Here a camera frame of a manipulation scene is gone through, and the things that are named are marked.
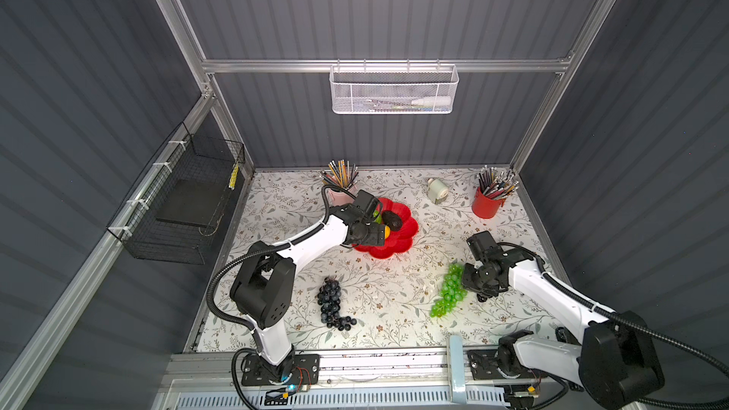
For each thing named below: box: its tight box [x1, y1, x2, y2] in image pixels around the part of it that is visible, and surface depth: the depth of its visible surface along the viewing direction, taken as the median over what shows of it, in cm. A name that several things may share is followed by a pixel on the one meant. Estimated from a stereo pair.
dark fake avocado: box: [381, 210, 403, 232], surface depth 101 cm
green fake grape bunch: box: [429, 262, 468, 318], surface depth 84 cm
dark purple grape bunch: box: [317, 276, 357, 332], surface depth 82 cm
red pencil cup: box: [471, 186, 506, 220], surface depth 106 cm
